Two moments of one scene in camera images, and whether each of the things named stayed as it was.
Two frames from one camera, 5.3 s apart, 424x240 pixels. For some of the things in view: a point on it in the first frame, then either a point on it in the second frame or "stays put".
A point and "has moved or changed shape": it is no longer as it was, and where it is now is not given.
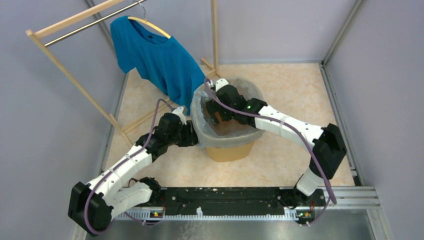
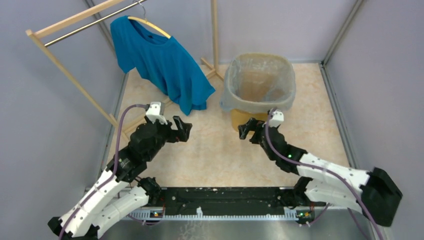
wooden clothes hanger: x=150 y=23 stays put
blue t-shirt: x=138 y=46 stays put
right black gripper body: x=225 y=114 -> x=257 y=138
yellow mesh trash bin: x=231 y=140 has moved or changed shape
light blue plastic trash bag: x=205 y=133 -> x=258 y=82
